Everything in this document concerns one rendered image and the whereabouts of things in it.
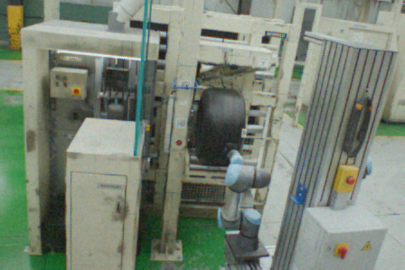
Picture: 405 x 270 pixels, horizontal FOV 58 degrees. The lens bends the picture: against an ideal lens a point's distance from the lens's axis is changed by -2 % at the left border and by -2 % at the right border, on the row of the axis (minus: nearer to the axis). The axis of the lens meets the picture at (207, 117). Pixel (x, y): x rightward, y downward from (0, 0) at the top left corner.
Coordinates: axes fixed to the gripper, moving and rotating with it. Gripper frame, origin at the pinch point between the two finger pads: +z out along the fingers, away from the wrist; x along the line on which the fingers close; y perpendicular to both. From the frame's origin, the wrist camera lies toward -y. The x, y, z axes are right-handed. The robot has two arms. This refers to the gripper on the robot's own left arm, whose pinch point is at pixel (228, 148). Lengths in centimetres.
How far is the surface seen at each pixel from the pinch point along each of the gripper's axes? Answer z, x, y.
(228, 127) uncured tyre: 0.7, 1.5, 15.2
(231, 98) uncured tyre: 13.4, -1.0, 33.9
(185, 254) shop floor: 39, 17, -110
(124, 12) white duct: 40, 82, 87
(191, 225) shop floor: 81, 9, -105
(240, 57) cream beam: 41, -10, 63
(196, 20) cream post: 12, 31, 86
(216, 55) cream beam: 41, 10, 62
